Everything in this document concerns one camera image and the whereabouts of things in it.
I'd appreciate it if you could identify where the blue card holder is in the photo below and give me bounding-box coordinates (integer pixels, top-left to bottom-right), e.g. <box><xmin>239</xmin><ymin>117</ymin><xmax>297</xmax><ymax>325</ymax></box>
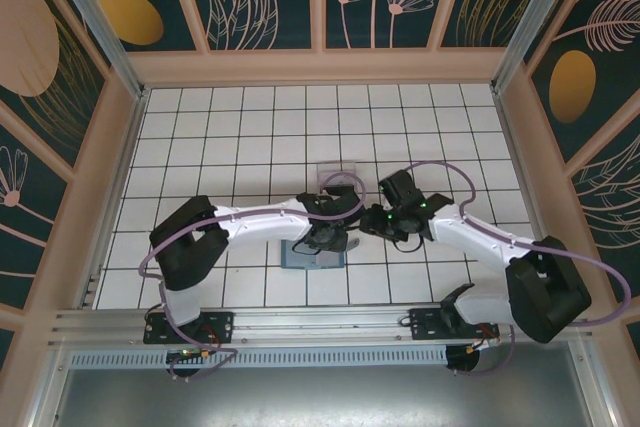
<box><xmin>279</xmin><ymin>238</ymin><xmax>362</xmax><ymax>272</ymax></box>

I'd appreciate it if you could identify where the clear acrylic card box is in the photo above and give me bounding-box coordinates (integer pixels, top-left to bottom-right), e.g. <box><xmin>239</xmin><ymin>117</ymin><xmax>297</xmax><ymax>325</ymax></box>
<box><xmin>317</xmin><ymin>160</ymin><xmax>359</xmax><ymax>193</ymax></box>

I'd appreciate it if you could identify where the galvanised metal sheet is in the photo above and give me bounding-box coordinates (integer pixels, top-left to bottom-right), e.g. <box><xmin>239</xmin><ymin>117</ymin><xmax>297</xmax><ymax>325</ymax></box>
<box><xmin>27</xmin><ymin>344</ymin><xmax>619</xmax><ymax>427</ymax></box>

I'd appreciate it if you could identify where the small green LED circuit board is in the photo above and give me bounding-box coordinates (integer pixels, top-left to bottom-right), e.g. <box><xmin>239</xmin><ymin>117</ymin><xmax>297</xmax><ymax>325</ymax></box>
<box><xmin>167</xmin><ymin>346</ymin><xmax>211</xmax><ymax>363</ymax></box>

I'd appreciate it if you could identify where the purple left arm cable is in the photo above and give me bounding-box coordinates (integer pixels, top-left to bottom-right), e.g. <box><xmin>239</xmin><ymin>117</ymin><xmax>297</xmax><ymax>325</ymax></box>
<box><xmin>139</xmin><ymin>170</ymin><xmax>367</xmax><ymax>382</ymax></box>

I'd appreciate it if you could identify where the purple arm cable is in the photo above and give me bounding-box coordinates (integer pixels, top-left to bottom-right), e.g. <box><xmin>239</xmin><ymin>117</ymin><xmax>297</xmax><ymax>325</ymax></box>
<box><xmin>139</xmin><ymin>170</ymin><xmax>367</xmax><ymax>382</ymax></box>
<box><xmin>397</xmin><ymin>160</ymin><xmax>632</xmax><ymax>378</ymax></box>

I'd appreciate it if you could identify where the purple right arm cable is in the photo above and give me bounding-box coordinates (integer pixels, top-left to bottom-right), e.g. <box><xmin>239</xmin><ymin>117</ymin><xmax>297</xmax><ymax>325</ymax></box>
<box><xmin>397</xmin><ymin>160</ymin><xmax>632</xmax><ymax>378</ymax></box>

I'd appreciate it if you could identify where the aluminium mounting rail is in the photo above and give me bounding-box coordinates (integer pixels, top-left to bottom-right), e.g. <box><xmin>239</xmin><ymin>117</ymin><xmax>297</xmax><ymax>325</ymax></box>
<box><xmin>47</xmin><ymin>300</ymin><xmax>596</xmax><ymax>348</ymax></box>

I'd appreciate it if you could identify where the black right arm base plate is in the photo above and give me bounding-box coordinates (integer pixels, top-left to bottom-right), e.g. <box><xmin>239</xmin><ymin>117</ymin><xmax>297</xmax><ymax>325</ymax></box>
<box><xmin>408</xmin><ymin>307</ymin><xmax>500</xmax><ymax>342</ymax></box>

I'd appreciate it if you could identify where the slotted grey cable duct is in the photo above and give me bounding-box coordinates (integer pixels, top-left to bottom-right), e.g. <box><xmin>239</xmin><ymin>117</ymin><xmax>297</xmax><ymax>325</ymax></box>
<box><xmin>69</xmin><ymin>345</ymin><xmax>449</xmax><ymax>369</ymax></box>

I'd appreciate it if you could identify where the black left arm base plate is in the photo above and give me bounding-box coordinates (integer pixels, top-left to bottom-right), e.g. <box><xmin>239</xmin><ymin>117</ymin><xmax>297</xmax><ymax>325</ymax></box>
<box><xmin>143</xmin><ymin>311</ymin><xmax>235</xmax><ymax>346</ymax></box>

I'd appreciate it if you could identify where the yellow wire connector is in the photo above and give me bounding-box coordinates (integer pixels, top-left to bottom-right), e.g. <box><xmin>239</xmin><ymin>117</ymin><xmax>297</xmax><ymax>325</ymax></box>
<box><xmin>467</xmin><ymin>336</ymin><xmax>501</xmax><ymax>353</ymax></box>

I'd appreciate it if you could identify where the aluminium corner post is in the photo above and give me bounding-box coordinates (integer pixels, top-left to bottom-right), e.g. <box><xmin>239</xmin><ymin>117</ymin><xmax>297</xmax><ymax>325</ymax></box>
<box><xmin>492</xmin><ymin>0</ymin><xmax>596</xmax><ymax>93</ymax></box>
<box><xmin>42</xmin><ymin>0</ymin><xmax>151</xmax><ymax>101</ymax></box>

